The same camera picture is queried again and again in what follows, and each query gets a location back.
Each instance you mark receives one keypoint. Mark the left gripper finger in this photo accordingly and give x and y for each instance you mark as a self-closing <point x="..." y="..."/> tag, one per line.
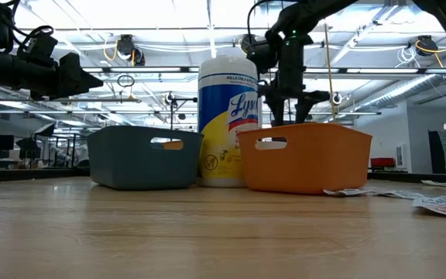
<point x="72" y="94"/>
<point x="72" y="73"/>

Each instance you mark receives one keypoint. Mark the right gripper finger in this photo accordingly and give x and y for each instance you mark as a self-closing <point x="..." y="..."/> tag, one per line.
<point x="278" y="110"/>
<point x="303" y="106"/>

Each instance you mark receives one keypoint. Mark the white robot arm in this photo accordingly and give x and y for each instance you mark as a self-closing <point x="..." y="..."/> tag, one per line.
<point x="59" y="154"/>

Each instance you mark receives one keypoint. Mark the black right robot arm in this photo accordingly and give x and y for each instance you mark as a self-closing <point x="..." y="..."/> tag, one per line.
<point x="316" y="11"/>

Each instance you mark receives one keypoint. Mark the black softbox light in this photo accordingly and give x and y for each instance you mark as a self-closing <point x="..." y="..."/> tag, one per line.
<point x="45" y="130"/>
<point x="28" y="144"/>

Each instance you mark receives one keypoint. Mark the disinfecting wipes canister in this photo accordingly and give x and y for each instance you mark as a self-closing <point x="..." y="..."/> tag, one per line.
<point x="227" y="97"/>

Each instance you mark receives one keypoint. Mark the orange plastic bin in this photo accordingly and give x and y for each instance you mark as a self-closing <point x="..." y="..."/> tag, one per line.
<point x="304" y="166"/>

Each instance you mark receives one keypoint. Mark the teal plastic bin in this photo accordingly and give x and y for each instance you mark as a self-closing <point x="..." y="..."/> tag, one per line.
<point x="130" y="162"/>

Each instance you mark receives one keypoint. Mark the white packet red print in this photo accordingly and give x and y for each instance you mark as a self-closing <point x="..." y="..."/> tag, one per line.
<point x="347" y="192"/>
<point x="405" y="194"/>
<point x="441" y="207"/>

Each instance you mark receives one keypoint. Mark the red storage bin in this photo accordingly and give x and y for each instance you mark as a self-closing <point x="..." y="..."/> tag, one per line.
<point x="382" y="162"/>

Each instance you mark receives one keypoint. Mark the black panel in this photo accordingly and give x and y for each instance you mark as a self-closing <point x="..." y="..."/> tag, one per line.
<point x="435" y="153"/>

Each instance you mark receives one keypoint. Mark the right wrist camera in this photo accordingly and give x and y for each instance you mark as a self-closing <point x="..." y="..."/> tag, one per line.
<point x="263" y="56"/>

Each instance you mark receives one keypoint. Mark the small ceiling camera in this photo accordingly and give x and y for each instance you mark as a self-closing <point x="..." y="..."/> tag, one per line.
<point x="336" y="99"/>
<point x="170" y="97"/>

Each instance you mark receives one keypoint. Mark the silver ventilation duct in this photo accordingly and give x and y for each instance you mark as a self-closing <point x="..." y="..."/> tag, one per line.
<point x="397" y="91"/>

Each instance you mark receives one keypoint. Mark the white wall box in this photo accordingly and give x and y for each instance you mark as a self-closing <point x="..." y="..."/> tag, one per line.
<point x="402" y="156"/>

